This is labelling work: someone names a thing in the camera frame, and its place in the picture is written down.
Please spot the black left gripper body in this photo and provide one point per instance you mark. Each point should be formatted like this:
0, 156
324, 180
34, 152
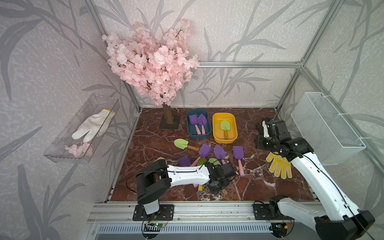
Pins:
222, 183

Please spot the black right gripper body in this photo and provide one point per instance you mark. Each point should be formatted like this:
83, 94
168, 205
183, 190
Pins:
266, 143

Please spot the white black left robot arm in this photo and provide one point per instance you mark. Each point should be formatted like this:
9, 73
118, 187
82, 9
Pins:
153, 181

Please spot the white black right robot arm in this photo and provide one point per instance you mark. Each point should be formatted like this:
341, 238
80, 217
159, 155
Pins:
340, 218

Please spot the yellow storage box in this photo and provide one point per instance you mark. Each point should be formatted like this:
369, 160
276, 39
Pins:
219, 134

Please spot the dark teal storage box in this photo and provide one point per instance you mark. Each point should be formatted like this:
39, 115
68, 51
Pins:
191, 128

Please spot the pink blossoms in box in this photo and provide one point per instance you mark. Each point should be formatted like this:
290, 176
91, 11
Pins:
80, 150

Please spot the yellow dotted work glove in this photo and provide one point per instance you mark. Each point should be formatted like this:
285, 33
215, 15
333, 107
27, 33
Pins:
279, 166

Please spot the right circuit board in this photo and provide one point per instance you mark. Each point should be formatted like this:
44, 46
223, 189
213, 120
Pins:
279, 227

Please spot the circuit board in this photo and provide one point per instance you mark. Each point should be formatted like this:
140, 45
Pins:
154, 227
279, 227

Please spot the left circuit board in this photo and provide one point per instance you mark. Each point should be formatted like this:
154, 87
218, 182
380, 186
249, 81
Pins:
154, 227

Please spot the pink artificial blossom tree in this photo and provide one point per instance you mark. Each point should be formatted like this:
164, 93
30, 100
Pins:
157, 69

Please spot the white cotton glove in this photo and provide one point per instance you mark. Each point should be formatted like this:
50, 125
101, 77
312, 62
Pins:
94, 126

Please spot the purple pointed shovel pink handle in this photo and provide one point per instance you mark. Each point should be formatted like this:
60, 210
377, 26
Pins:
220, 154

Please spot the green shovel yellow handle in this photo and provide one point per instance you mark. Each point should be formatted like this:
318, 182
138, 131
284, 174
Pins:
200, 163

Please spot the purple square shovel pink handle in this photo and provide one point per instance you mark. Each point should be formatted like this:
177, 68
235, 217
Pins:
204, 151

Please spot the white wire mesh basket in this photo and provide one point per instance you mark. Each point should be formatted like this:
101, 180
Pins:
325, 129

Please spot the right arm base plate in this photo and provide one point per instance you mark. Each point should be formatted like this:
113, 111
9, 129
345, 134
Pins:
266, 212

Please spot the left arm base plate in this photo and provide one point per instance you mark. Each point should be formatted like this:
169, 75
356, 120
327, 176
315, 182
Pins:
165, 213

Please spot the aluminium front rail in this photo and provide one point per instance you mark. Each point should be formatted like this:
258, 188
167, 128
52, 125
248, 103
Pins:
184, 212

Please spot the clear acrylic wall box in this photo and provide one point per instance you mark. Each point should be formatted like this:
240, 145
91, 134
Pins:
79, 140

